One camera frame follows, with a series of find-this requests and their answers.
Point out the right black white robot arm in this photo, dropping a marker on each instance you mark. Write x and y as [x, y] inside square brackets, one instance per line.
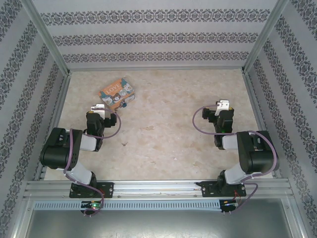
[260, 158]

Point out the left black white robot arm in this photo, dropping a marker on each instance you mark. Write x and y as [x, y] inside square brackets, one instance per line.
[57, 153]

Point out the small circuit board green light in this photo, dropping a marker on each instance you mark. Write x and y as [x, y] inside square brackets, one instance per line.
[92, 205]

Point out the small circuit board orange light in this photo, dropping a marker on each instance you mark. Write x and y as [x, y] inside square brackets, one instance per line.
[227, 203]

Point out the grey metal panel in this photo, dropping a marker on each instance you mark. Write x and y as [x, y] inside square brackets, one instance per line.
[158, 225]

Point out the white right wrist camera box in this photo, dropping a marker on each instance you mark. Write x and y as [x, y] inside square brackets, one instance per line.
[224, 105]

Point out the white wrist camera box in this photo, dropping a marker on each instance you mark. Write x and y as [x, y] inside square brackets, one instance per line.
[224, 105]
[100, 110]

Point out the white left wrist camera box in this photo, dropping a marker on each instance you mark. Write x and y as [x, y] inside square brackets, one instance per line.
[100, 110]

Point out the aluminium right side rail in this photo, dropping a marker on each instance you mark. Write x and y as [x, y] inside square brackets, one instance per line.
[254, 99]

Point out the aluminium left side rail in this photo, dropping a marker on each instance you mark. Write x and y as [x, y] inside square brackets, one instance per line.
[56, 111]

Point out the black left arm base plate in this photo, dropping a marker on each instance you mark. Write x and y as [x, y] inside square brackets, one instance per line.
[109, 189]

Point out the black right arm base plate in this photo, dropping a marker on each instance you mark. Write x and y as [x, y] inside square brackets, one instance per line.
[205, 189]

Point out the aluminium back rail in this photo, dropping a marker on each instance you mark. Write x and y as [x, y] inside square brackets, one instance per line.
[158, 69]

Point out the aluminium right corner post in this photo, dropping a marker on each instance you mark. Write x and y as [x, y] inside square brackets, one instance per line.
[264, 34]

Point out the aluminium corner post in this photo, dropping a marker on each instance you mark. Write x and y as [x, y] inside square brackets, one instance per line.
[264, 34]
[46, 34]

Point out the aluminium left corner post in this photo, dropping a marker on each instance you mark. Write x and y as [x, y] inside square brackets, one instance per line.
[46, 34]

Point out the long aluminium mounting rail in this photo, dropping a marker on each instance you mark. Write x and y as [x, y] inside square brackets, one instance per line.
[158, 188]

